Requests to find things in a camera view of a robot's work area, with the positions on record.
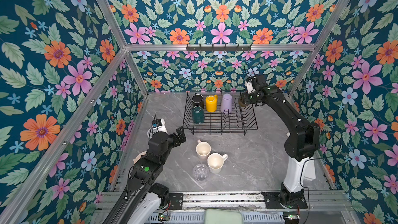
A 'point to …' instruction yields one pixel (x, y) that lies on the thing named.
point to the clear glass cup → (200, 172)
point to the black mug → (197, 99)
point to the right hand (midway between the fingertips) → (247, 97)
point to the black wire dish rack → (218, 110)
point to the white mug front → (215, 162)
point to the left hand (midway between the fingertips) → (178, 126)
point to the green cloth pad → (218, 216)
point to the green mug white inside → (198, 114)
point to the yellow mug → (211, 103)
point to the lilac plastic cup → (226, 106)
